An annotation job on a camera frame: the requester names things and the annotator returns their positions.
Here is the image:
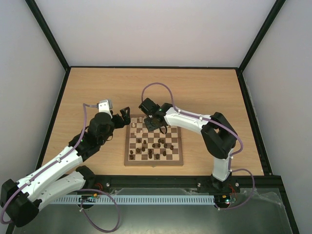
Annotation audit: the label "black king piece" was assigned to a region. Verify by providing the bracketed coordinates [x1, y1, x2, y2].
[148, 149, 153, 159]

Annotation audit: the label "wooden chess board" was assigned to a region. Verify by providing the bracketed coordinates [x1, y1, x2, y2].
[124, 115, 184, 167]

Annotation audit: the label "black aluminium frame rail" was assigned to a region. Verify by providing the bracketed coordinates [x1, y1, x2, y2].
[23, 174, 283, 193]

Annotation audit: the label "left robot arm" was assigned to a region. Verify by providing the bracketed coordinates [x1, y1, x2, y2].
[0, 103, 130, 227]

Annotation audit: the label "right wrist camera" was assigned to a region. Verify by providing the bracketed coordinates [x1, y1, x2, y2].
[138, 98, 160, 116]

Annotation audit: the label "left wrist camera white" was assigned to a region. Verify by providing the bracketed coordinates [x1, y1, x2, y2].
[97, 99, 113, 114]

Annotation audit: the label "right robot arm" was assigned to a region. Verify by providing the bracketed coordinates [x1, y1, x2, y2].
[138, 98, 237, 191]

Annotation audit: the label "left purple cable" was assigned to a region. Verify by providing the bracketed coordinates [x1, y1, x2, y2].
[0, 103, 120, 232]

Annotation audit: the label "light blue cable duct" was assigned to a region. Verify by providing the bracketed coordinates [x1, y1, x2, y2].
[52, 195, 215, 205]

